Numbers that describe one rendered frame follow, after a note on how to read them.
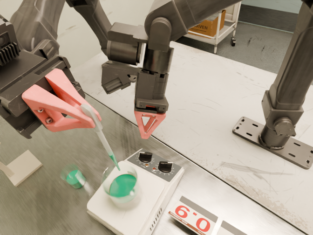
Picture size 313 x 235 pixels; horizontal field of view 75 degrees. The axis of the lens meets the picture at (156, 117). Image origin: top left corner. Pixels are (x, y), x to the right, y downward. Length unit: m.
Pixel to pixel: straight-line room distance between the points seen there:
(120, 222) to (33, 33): 0.35
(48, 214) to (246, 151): 0.52
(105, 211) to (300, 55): 0.45
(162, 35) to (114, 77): 0.13
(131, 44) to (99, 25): 0.28
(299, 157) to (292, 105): 0.17
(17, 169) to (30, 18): 0.42
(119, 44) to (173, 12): 0.12
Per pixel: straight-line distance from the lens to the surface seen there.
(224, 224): 0.50
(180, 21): 0.36
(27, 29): 0.41
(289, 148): 0.63
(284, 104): 0.49
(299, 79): 0.46
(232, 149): 0.59
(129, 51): 0.41
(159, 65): 0.40
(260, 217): 0.53
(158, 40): 0.36
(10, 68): 0.31
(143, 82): 0.40
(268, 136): 0.59
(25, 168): 0.69
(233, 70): 0.85
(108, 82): 0.42
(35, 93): 0.26
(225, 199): 0.53
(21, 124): 0.30
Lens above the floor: 1.38
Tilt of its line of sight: 48 degrees down
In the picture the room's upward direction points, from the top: 8 degrees counter-clockwise
